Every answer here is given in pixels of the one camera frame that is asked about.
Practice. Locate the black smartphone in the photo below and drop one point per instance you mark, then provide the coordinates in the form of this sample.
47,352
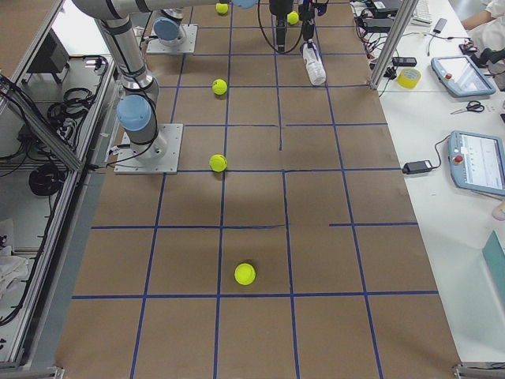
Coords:
440,24

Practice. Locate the far left tennis ball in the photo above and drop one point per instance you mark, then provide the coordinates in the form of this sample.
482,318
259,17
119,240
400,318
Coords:
221,8

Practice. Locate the yellow tape roll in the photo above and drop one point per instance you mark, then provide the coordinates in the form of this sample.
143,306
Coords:
409,77

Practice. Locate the left aluminium frame rack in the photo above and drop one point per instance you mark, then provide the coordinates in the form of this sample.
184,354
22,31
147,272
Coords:
56,80

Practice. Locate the black power adapter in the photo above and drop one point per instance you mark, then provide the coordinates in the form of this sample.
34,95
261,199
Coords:
417,167

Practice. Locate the teach pendant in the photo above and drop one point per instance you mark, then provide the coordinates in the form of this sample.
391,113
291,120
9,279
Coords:
476,162
461,77

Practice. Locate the black handled scissors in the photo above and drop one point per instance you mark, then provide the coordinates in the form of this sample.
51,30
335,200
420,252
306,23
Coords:
474,106

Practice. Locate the nearest tennis ball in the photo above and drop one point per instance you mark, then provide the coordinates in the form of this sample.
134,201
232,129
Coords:
245,274

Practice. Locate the tennis ball mid table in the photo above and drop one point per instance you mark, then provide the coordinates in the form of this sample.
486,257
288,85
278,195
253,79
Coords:
219,87

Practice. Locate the tennis ball by near base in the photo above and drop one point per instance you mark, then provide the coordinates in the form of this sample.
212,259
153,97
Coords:
218,163

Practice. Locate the far teach pendant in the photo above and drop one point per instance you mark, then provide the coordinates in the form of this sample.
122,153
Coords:
461,77

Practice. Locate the black remote device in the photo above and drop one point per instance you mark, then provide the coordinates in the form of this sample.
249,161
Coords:
404,61

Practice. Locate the aluminium frame post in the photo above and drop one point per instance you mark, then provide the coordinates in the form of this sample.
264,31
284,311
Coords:
400,23

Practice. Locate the far right tennis ball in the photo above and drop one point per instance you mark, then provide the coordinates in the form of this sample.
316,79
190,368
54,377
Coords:
293,18

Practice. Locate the near teach pendant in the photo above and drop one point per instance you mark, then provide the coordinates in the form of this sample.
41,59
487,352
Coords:
476,162

